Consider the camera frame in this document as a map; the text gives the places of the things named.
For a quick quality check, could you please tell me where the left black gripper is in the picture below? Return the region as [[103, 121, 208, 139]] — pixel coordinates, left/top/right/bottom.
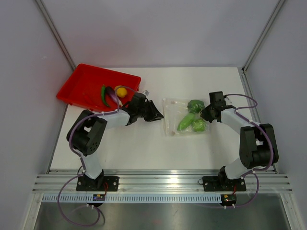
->
[[137, 101, 164, 123]]

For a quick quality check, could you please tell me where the clear zip top bag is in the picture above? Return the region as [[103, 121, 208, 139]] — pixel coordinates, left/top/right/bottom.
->
[[163, 98, 209, 137]]

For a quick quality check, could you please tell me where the light green fake lime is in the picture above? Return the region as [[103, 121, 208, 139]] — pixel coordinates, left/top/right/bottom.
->
[[177, 113, 195, 131]]

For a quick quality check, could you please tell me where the yellow fake lemon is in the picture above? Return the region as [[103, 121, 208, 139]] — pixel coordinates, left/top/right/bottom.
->
[[115, 86, 128, 98]]

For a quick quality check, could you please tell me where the purple fake eggplant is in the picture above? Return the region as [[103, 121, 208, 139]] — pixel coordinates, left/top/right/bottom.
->
[[105, 86, 120, 104]]

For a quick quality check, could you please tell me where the dark green fake cucumber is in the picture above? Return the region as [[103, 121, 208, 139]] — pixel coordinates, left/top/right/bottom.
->
[[100, 85, 111, 108]]

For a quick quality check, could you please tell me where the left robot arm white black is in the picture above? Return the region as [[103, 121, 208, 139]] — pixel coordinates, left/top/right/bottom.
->
[[67, 92, 164, 192]]

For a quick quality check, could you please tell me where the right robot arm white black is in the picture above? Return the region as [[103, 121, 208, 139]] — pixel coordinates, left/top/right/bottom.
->
[[201, 92, 279, 192]]

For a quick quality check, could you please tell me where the dark green fake pepper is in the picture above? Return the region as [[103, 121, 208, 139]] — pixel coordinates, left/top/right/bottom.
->
[[187, 100, 205, 114]]

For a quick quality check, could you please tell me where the light green fake guava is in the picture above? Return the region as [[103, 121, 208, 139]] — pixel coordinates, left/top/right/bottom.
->
[[191, 118, 207, 132]]

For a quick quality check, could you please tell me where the red plastic tray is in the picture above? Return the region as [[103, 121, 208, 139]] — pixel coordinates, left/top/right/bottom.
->
[[57, 64, 142, 112]]

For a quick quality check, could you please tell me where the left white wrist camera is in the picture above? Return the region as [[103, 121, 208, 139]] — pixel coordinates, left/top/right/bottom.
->
[[142, 90, 149, 96]]

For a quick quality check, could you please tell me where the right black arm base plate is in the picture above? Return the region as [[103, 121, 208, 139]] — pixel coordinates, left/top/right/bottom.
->
[[201, 176, 247, 192]]

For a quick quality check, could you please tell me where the white slotted cable duct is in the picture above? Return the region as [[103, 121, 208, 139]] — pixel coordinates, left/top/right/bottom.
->
[[42, 194, 222, 204]]

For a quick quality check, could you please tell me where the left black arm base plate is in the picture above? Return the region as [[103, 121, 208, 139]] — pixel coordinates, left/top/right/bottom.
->
[[76, 176, 119, 192]]

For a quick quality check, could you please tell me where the aluminium mounting rail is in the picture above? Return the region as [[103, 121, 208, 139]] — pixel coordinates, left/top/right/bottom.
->
[[32, 170, 293, 194]]

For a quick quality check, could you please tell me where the right aluminium corner post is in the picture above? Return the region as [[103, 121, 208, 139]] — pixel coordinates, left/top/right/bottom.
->
[[242, 0, 287, 74]]

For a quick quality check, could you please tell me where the aluminium corner post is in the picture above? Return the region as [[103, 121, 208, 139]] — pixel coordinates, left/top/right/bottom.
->
[[34, 0, 76, 71], [242, 0, 287, 74]]

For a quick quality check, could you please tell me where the left aluminium corner post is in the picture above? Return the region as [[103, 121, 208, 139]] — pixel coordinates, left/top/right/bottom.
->
[[34, 0, 76, 71]]

